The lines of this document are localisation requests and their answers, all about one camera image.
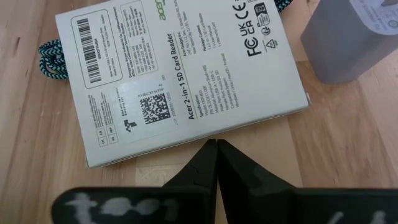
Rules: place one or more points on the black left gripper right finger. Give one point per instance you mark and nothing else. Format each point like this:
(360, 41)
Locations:
(258, 199)

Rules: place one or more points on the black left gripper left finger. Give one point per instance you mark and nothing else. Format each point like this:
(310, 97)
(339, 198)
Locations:
(189, 199)

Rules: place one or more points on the white Acer card reader box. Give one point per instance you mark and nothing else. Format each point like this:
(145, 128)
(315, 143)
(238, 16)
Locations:
(174, 77)

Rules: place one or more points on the grey cardboard box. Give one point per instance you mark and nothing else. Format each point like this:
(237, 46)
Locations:
(339, 40)

